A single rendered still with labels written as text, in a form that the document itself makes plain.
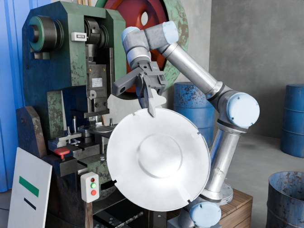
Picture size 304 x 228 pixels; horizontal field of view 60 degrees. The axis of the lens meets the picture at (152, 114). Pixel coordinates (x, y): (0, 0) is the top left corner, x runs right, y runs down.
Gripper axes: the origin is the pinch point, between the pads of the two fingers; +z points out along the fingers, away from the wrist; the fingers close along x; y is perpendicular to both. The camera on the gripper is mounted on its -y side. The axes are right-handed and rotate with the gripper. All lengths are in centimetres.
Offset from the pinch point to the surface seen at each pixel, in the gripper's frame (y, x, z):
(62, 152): -23, 61, -21
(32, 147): -39, 108, -51
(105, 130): 3, 75, -39
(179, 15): 50, 26, -85
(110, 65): 10, 54, -72
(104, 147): 2, 81, -31
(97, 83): 2, 62, -65
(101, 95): 4, 68, -60
